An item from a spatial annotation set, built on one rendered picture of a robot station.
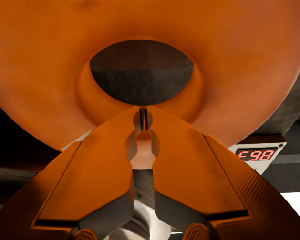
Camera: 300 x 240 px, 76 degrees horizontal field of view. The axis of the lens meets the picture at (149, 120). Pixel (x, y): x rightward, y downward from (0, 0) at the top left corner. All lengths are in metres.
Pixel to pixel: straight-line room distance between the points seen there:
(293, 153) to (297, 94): 5.84
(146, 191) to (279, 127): 0.29
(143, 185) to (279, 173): 8.90
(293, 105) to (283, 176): 8.73
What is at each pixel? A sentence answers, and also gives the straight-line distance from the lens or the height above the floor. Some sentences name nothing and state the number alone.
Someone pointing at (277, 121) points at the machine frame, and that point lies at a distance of 0.43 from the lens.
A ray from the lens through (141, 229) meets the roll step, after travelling 0.30.
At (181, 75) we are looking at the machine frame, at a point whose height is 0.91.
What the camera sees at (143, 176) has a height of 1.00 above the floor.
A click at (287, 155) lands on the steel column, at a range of 6.15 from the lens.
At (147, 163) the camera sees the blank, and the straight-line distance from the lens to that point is 0.15.
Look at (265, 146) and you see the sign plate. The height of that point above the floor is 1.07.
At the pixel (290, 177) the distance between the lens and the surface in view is 9.24.
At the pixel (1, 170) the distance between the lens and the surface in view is 0.21.
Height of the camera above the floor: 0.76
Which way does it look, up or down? 46 degrees up
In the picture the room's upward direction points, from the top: 178 degrees clockwise
